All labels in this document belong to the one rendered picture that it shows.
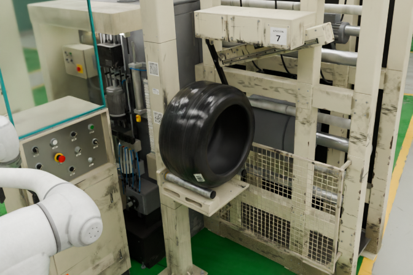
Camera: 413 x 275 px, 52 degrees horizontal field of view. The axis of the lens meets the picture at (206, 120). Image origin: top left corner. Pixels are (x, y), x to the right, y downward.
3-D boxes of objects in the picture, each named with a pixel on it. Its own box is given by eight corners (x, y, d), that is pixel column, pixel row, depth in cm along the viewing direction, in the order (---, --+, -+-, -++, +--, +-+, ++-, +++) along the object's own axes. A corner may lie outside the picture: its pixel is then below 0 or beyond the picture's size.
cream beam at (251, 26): (194, 38, 235) (192, 11, 229) (222, 30, 252) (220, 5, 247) (290, 51, 198) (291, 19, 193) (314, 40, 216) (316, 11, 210)
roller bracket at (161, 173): (157, 185, 241) (155, 170, 237) (201, 158, 269) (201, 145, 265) (161, 187, 239) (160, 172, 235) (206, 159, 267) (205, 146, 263)
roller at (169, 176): (164, 180, 241) (163, 173, 239) (169, 177, 244) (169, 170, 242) (211, 201, 220) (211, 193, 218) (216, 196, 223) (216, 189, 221)
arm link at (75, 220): (77, 172, 113) (26, 191, 105) (112, 201, 100) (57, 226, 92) (83, 212, 118) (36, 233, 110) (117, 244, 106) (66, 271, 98)
